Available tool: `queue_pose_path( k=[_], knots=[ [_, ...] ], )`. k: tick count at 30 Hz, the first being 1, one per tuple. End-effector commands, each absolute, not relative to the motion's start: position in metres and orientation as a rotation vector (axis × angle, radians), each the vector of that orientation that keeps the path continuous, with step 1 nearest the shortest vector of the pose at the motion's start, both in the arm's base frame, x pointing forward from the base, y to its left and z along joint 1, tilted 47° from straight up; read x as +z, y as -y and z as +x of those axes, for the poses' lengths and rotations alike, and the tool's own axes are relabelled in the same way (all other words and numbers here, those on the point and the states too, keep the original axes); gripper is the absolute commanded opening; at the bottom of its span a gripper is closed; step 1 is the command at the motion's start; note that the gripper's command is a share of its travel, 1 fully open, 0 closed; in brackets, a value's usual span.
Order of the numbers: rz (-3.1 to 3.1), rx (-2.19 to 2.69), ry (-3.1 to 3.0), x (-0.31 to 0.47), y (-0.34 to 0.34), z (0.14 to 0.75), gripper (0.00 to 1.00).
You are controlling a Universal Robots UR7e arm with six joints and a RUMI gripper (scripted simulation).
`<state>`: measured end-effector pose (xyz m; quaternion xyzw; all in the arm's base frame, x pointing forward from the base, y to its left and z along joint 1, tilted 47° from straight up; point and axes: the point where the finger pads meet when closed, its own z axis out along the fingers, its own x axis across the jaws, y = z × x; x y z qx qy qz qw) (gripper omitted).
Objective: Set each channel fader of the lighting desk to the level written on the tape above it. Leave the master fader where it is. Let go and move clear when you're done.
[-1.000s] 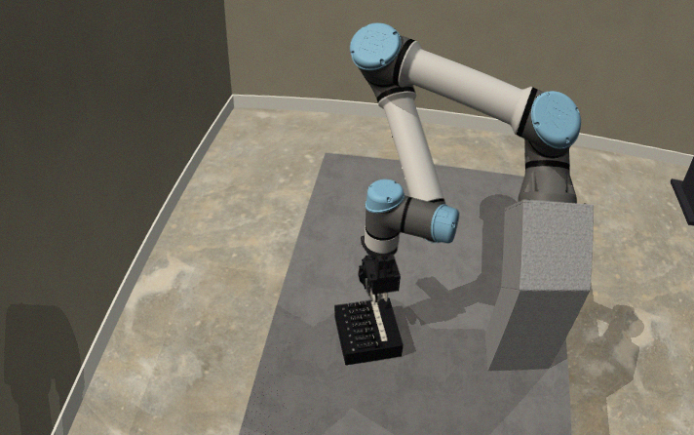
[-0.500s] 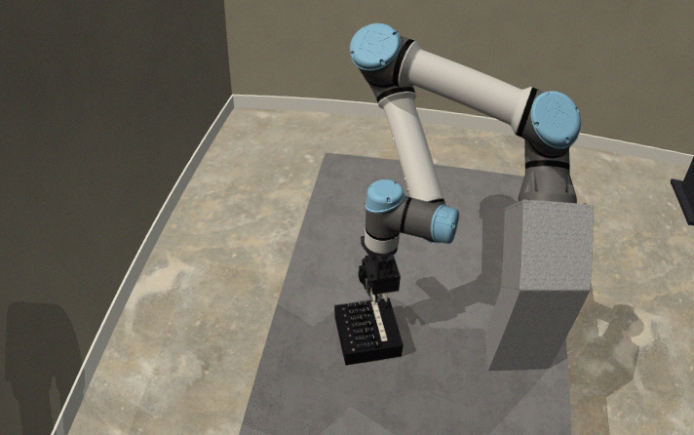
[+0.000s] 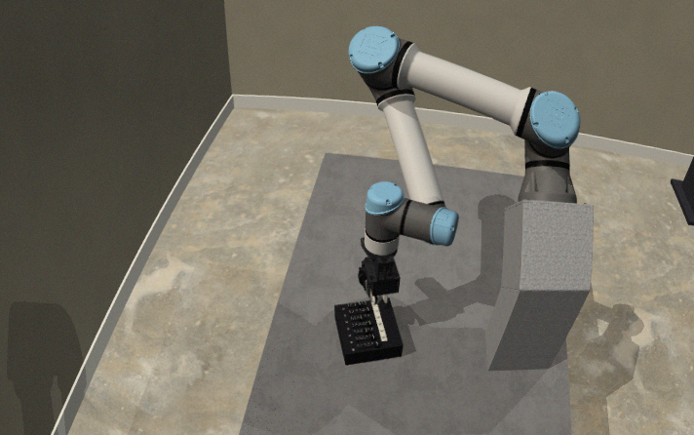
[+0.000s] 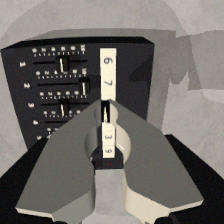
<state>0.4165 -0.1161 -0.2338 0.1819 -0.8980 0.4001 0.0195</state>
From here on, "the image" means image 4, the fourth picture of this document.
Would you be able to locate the black lighting desk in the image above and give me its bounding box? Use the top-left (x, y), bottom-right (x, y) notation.
top-left (0, 36), bottom-right (155, 174)

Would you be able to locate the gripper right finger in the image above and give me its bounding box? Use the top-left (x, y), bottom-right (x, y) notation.
top-left (105, 99), bottom-right (224, 224)

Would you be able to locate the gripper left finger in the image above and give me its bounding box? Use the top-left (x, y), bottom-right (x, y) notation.
top-left (0, 99), bottom-right (105, 224)

